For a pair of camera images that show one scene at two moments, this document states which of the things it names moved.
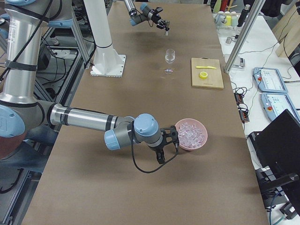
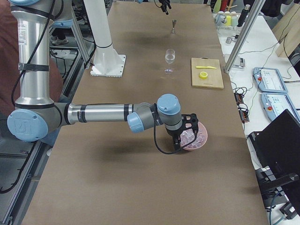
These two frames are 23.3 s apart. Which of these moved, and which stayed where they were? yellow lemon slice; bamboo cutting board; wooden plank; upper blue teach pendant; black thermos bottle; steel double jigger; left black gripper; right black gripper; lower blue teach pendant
Moved: right black gripper; steel double jigger; left black gripper
Stayed: black thermos bottle; yellow lemon slice; lower blue teach pendant; upper blue teach pendant; bamboo cutting board; wooden plank
